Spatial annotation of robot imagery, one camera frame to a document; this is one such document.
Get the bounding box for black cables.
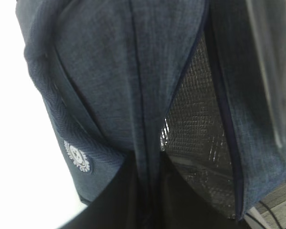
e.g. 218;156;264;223
245;178;286;229

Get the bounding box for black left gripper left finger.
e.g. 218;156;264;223
61;152;145;229

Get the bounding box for navy blue lunch bag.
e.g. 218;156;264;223
16;0;286;229

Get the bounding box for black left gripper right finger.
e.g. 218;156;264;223
157;152;249;229

